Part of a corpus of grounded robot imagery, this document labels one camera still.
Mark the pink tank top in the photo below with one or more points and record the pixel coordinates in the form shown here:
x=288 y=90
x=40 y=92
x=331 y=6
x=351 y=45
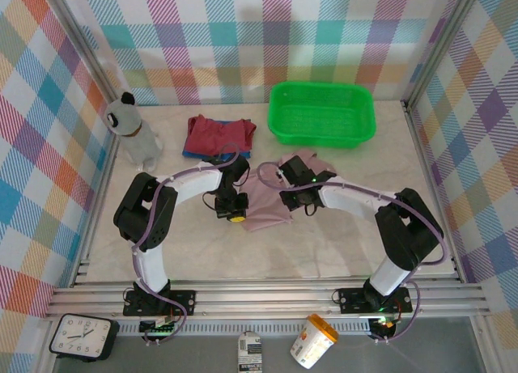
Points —
x=263 y=211

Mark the blue tank top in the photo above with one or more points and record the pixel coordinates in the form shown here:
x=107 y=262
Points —
x=194 y=153

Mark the red tank top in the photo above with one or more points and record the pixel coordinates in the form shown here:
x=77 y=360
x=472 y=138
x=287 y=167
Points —
x=218 y=136

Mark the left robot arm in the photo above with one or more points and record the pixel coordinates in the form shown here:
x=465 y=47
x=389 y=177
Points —
x=190 y=187

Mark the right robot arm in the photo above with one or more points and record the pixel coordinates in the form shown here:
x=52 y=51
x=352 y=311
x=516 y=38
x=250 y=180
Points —
x=352 y=201

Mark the green plastic basket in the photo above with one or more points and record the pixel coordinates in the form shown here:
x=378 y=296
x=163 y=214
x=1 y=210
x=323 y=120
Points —
x=323 y=114

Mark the grey plush dog toy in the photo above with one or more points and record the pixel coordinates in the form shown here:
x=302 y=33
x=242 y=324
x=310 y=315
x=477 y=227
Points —
x=135 y=134

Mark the white cup orange lid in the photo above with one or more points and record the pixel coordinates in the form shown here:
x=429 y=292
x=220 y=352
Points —
x=311 y=344

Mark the black alarm clock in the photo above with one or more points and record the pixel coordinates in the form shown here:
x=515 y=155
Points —
x=81 y=336

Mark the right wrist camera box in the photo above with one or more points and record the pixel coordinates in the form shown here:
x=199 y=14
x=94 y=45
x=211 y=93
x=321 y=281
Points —
x=297 y=168

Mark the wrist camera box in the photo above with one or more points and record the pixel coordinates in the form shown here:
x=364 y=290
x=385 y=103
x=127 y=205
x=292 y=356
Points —
x=236 y=166
x=297 y=168

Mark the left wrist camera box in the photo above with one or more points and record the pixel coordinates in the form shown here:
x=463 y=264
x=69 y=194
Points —
x=236 y=166

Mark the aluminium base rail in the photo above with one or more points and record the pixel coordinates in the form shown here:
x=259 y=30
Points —
x=263 y=298

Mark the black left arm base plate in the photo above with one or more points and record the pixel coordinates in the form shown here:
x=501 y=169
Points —
x=182 y=298

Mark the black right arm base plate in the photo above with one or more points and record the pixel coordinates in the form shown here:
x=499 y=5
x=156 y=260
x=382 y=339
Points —
x=352 y=300

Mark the aluminium side rail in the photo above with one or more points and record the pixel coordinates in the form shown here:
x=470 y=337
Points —
x=105 y=175
x=425 y=166

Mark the aluminium frame post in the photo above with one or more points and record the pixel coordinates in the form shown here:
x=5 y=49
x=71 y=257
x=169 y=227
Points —
x=442 y=45
x=83 y=45

